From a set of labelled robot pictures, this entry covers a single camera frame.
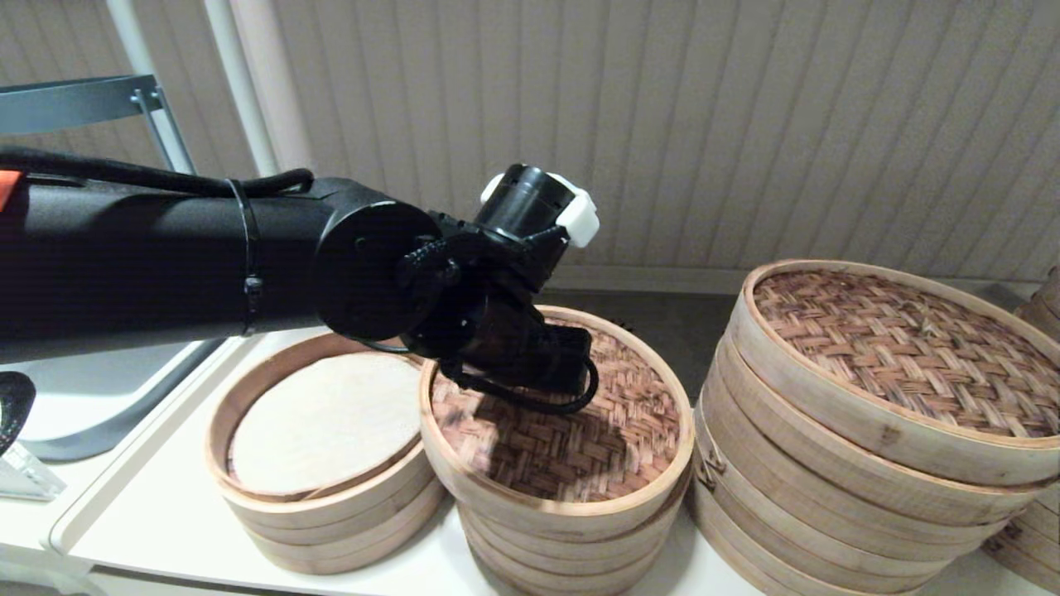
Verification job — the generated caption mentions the small woven bamboo lid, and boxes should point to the small woven bamboo lid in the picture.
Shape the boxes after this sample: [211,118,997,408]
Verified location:
[418,305,695,543]

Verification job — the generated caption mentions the small bamboo steamer basket stack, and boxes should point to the small bamboo steamer basket stack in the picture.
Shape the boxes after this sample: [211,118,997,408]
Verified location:
[205,331,448,574]
[454,480,688,596]

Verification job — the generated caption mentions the white round cloth liner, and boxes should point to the white round cloth liner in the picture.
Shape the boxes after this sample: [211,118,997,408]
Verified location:
[228,352,425,495]

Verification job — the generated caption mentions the white round pole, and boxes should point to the white round pole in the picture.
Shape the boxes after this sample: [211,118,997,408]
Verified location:
[203,0,278,176]
[106,0,195,175]

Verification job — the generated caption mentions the grey-blue rack tray white inside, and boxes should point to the grey-blue rack tray white inside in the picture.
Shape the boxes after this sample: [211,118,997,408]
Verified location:
[0,335,245,461]

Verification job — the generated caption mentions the clear acrylic stand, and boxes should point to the clear acrylic stand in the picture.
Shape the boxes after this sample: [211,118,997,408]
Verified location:
[0,443,67,502]

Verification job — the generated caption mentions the grey-blue rack flat shelf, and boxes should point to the grey-blue rack flat shelf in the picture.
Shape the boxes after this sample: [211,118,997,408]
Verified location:
[0,74,162,135]

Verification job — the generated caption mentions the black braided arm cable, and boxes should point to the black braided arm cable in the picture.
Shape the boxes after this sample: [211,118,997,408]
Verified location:
[0,147,599,456]

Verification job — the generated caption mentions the grey metal rack post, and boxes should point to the grey metal rack post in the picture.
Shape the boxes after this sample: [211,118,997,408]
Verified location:
[132,87,195,175]

